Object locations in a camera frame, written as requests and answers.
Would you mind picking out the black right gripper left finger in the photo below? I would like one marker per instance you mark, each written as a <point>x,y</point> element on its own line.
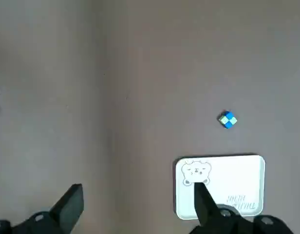
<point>67,207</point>

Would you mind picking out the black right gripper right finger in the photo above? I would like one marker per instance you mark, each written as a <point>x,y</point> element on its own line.
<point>206,209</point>

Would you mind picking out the tray with bear print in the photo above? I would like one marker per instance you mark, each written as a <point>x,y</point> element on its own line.
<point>237,175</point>

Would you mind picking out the blue white checkered cube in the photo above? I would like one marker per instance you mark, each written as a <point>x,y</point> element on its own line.
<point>227,119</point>

